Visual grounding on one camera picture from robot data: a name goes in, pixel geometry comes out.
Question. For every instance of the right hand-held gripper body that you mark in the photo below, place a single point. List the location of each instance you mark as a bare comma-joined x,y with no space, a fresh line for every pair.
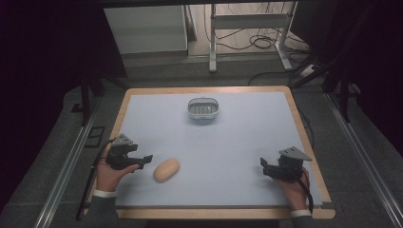
290,164

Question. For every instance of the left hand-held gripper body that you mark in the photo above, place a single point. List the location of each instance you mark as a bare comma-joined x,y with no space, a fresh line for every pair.
119,152

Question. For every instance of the tan bread roll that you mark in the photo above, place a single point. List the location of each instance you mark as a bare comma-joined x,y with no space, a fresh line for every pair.
166,170

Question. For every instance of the grey soap dish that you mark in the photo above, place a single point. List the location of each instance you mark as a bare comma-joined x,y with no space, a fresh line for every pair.
203,108

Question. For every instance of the person's left hand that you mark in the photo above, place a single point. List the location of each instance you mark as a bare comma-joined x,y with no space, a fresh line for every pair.
109,177

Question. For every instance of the person's right hand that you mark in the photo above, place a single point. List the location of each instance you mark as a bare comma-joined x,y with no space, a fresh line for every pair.
293,194

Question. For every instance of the white table mat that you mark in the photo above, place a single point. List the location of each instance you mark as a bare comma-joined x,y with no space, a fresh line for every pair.
221,148

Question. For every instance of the black metal stand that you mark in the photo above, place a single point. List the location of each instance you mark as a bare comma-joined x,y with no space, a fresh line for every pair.
87,95
339,79

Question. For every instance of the white power strip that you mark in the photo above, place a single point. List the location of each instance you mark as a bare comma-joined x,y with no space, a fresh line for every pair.
308,71

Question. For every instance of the white board panel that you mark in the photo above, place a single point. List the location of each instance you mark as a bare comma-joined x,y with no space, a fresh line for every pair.
145,28

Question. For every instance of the black floor bracket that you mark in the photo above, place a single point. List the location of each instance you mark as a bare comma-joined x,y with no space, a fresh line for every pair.
95,136

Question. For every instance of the aluminium rail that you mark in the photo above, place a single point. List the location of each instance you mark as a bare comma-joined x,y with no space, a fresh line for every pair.
364,158
66,171

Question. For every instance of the white metal desk frame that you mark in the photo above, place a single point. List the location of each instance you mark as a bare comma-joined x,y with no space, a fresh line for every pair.
247,21

